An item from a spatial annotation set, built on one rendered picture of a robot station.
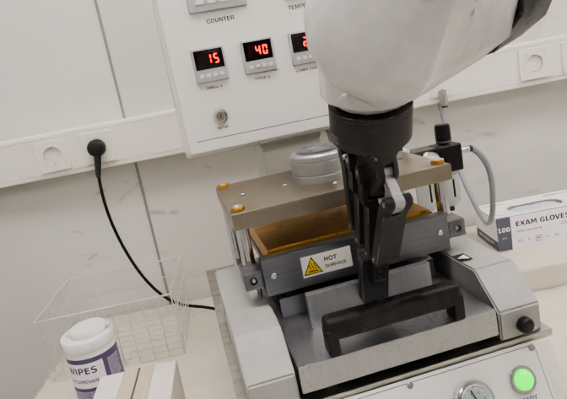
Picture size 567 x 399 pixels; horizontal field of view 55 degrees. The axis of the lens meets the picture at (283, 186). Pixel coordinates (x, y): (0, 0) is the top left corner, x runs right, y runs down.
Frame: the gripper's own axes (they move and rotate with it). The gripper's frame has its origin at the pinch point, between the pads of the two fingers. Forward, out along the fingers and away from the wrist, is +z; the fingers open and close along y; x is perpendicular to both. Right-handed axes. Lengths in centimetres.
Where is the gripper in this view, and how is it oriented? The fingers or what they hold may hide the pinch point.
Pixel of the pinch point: (373, 272)
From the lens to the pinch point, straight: 60.3
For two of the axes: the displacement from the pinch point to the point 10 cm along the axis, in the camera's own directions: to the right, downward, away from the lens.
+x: 9.6, -2.2, 1.7
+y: 2.7, 4.9, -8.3
